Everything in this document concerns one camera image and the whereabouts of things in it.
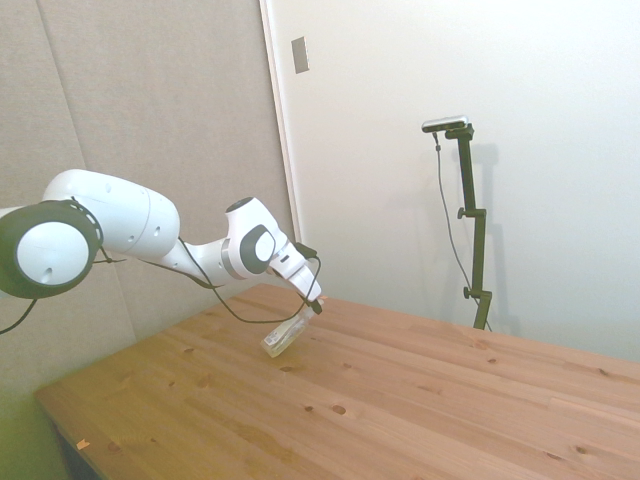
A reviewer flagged dark camera stand pole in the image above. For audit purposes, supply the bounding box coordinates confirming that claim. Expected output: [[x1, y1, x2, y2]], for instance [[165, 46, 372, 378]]
[[442, 126, 495, 331]]

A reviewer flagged clear sanitizer pump bottle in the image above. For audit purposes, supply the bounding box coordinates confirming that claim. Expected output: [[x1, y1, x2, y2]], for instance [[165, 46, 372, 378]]
[[259, 311, 312, 358]]

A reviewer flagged grey wall plate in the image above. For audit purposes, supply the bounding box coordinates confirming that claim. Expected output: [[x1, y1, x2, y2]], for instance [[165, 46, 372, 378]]
[[290, 35, 312, 76]]

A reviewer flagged white door frame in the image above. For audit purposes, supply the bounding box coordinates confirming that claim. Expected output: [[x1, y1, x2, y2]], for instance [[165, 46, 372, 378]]
[[258, 0, 304, 247]]

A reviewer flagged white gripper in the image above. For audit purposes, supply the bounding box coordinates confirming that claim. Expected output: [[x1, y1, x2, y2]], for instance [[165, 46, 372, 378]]
[[273, 260, 323, 316]]

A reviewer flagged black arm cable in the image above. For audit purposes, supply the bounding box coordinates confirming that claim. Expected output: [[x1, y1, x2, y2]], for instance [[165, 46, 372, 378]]
[[0, 197, 324, 337]]

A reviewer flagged grey stereo camera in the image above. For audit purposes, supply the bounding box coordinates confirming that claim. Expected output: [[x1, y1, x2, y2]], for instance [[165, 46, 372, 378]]
[[421, 114, 472, 135]]

